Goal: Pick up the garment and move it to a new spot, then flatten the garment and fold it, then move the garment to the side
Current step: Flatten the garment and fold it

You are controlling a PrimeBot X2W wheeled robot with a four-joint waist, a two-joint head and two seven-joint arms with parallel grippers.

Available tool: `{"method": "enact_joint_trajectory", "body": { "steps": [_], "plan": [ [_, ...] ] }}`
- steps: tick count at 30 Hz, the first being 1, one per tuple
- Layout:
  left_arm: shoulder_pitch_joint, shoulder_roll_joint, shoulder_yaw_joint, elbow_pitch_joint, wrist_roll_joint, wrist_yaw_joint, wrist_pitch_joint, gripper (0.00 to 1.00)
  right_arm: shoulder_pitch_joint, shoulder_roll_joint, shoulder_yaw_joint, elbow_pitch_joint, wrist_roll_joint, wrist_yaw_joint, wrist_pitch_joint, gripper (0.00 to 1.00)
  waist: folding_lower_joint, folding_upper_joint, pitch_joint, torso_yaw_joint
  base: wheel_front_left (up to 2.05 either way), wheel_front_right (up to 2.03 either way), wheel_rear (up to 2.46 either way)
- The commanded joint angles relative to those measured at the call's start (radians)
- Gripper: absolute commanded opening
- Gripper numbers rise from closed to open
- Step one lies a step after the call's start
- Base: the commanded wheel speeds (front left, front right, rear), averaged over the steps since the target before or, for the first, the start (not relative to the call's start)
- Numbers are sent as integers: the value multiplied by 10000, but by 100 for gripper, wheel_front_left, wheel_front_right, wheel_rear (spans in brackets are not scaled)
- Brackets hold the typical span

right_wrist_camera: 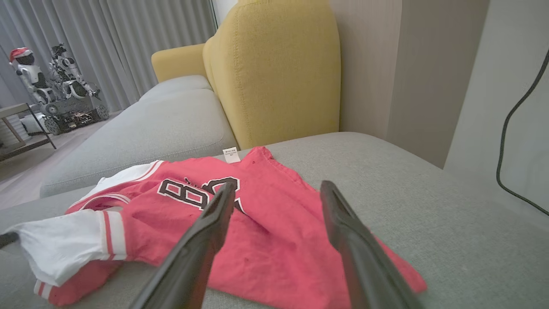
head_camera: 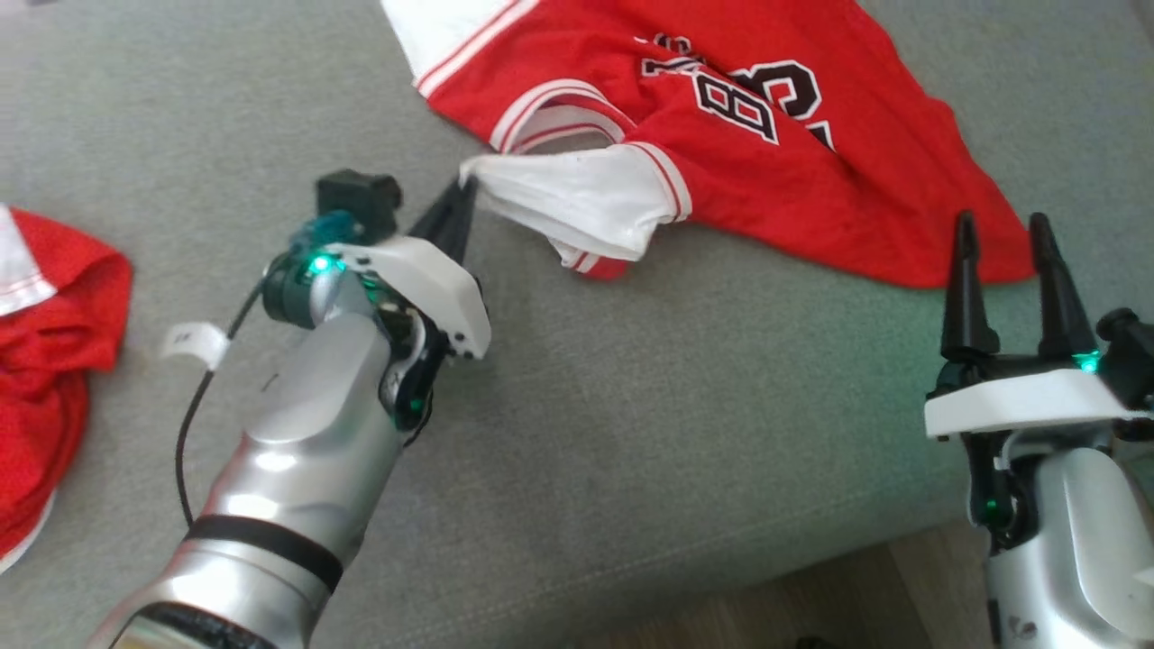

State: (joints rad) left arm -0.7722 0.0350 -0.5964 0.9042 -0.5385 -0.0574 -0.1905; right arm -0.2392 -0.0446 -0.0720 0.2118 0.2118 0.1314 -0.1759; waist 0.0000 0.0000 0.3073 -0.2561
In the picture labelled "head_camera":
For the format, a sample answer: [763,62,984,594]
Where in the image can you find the red white basketball jersey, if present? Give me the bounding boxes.
[380,0,1036,289]

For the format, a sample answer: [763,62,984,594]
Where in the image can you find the white cable tag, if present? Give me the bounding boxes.
[162,322,231,370]

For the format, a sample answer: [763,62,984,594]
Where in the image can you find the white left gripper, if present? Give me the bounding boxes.
[325,178,492,361]

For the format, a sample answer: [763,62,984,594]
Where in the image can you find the grey sofa seat cushion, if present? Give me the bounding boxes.
[0,0,1154,649]

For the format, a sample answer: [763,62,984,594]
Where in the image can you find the red white-striped shorts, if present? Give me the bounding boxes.
[0,206,133,573]

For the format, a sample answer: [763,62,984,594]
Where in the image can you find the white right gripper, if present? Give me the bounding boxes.
[924,210,1139,440]

